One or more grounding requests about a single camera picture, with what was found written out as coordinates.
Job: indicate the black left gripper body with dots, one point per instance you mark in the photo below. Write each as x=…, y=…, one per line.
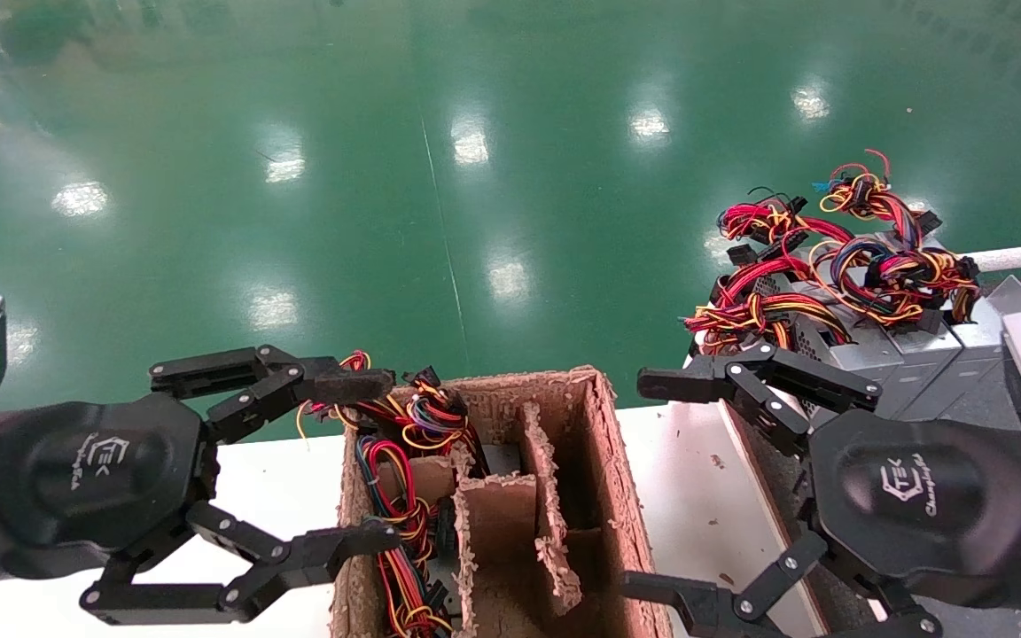
x=94, y=470

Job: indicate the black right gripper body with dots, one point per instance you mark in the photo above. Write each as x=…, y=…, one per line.
x=918, y=496

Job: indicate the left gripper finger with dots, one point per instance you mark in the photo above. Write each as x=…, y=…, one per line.
x=280, y=377
x=289, y=563

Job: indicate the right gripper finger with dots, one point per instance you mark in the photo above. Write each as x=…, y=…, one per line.
x=767, y=377
x=741, y=611

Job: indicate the brown divided cardboard box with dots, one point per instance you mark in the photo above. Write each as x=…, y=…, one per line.
x=599, y=496

